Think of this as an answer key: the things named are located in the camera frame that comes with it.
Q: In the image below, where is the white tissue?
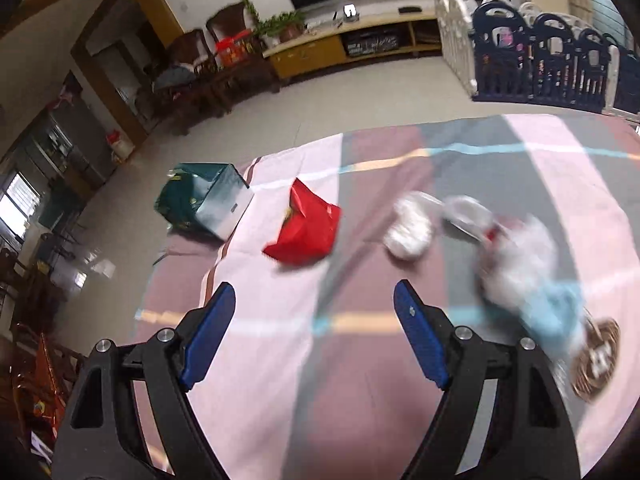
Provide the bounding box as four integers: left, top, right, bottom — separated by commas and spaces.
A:
383, 191, 442, 262

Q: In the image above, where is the white plastic bag wad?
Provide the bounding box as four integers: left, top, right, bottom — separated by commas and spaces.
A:
442, 195, 558, 312

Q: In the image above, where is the light blue face mask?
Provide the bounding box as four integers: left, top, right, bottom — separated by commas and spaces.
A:
520, 281, 586, 360

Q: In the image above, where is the red paper bag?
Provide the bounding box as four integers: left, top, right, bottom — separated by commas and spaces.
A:
262, 179, 342, 266

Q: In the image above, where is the dark green gift bag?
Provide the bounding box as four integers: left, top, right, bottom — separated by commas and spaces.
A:
154, 162, 254, 242

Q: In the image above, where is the plaid tablecloth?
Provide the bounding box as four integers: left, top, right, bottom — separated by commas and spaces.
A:
131, 112, 640, 480

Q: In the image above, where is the dark wooden armchair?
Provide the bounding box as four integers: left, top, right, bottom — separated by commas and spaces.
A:
152, 2, 281, 129

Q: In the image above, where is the red gift box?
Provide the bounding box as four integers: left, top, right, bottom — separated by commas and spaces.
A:
216, 29, 256, 68

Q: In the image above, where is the blue white baby fence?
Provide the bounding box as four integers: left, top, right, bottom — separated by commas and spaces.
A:
435, 0, 639, 122

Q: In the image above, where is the wooden tv cabinet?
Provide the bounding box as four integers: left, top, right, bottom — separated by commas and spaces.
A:
262, 11, 442, 82

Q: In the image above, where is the potted green plant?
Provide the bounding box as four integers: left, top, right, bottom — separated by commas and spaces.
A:
256, 10, 305, 44

